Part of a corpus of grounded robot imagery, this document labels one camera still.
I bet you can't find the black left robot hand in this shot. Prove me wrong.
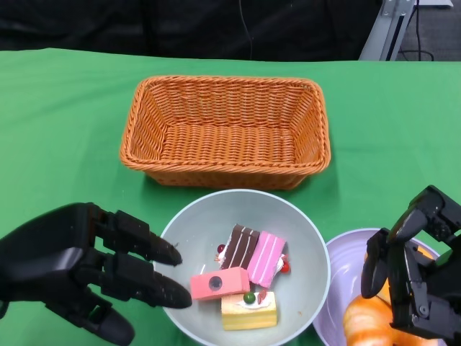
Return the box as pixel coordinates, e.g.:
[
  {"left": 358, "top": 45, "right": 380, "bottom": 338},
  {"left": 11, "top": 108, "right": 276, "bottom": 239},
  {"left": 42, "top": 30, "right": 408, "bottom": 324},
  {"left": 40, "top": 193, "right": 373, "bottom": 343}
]
[{"left": 0, "top": 202, "right": 194, "bottom": 346}]

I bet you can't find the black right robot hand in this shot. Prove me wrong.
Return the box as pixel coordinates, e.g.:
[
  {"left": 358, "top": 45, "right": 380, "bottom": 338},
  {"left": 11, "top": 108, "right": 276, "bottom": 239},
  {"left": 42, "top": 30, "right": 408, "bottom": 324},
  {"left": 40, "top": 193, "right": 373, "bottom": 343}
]
[{"left": 360, "top": 185, "right": 461, "bottom": 342}]

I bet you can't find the striped cone-shaped bread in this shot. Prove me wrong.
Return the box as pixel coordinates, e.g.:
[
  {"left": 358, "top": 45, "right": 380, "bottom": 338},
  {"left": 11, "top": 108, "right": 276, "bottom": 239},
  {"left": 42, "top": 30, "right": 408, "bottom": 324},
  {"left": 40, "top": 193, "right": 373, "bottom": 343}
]
[{"left": 363, "top": 243, "right": 441, "bottom": 346}]

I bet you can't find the orange loaf bread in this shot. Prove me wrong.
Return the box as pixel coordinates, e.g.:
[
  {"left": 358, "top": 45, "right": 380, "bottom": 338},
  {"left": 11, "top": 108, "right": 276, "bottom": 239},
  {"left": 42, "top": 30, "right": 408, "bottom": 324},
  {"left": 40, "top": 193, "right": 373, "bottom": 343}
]
[{"left": 341, "top": 294, "right": 397, "bottom": 346}]

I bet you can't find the grey bowl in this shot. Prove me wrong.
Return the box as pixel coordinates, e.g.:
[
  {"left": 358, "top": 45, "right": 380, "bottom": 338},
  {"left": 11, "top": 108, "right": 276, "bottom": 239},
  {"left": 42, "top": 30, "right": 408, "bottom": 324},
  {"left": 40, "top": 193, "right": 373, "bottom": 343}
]
[{"left": 158, "top": 189, "right": 331, "bottom": 346}]

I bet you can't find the pink striped cake slice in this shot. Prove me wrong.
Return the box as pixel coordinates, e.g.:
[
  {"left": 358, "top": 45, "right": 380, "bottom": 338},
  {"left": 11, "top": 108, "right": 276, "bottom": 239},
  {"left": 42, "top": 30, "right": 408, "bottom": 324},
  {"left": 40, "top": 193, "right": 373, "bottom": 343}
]
[{"left": 247, "top": 230, "right": 291, "bottom": 289}]

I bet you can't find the yellow cake with green ball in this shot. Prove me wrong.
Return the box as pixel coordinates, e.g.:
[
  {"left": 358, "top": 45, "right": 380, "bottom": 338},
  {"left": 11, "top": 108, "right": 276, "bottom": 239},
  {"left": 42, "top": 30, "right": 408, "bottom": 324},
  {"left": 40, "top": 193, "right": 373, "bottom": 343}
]
[{"left": 220, "top": 290, "right": 279, "bottom": 332}]

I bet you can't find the pink cake with dark dot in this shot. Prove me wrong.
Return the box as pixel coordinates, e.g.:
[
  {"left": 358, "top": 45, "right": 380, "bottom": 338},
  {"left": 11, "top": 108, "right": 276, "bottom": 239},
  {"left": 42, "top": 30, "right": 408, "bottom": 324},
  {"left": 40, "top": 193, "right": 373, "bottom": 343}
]
[{"left": 189, "top": 267, "right": 251, "bottom": 301}]

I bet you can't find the chocolate layer cake slice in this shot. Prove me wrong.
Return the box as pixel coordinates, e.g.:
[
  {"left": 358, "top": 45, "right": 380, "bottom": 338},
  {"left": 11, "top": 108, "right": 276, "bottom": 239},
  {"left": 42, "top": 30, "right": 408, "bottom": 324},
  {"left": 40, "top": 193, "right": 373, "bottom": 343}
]
[{"left": 217, "top": 223, "right": 261, "bottom": 271}]

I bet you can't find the white round plate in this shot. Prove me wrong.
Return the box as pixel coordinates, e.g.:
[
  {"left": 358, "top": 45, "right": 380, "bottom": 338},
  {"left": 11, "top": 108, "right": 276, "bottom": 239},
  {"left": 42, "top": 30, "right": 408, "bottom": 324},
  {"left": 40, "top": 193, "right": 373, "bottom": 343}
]
[{"left": 312, "top": 227, "right": 442, "bottom": 346}]

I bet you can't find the orange wicker basket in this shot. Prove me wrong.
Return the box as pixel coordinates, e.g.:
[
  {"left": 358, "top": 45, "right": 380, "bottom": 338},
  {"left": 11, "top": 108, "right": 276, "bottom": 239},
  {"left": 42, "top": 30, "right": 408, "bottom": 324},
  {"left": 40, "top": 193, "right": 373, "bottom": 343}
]
[{"left": 119, "top": 74, "right": 332, "bottom": 191}]

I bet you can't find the black backdrop cloth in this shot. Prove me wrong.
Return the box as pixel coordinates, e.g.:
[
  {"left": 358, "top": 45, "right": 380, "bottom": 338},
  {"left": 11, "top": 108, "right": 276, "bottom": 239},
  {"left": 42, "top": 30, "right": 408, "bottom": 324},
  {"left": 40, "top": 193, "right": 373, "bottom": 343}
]
[{"left": 0, "top": 0, "right": 382, "bottom": 61}]

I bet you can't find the black floor cable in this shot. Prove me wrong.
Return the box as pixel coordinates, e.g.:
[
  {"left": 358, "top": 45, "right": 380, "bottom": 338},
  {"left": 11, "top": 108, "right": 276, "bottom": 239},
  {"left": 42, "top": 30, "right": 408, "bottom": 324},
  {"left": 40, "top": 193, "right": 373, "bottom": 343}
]
[{"left": 401, "top": 12, "right": 437, "bottom": 61}]

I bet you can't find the aluminium frame stand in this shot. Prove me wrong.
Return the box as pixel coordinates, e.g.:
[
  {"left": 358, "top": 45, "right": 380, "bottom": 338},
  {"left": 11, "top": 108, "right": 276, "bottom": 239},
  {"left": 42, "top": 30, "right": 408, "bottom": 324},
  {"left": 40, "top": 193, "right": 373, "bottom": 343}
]
[{"left": 359, "top": 0, "right": 421, "bottom": 61}]

